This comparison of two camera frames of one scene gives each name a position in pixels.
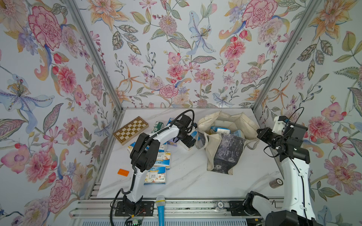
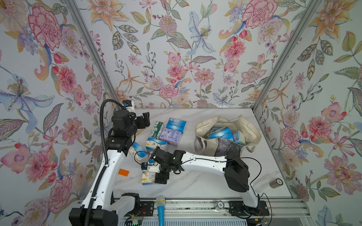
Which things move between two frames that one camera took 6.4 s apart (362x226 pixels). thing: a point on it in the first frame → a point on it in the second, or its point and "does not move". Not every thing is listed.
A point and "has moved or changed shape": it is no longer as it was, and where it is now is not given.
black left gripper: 187,141 → 146,120
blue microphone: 160,202 does not move
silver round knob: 220,204 does not move
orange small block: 123,172 does not move
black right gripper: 263,138 → 160,179
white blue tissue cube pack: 238,133 has moved or changed shape
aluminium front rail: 192,208 does not move
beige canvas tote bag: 224,137 does not move
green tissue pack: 158,125 does not move
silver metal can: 275,183 does not move
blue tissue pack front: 218,130 has moved or changed shape
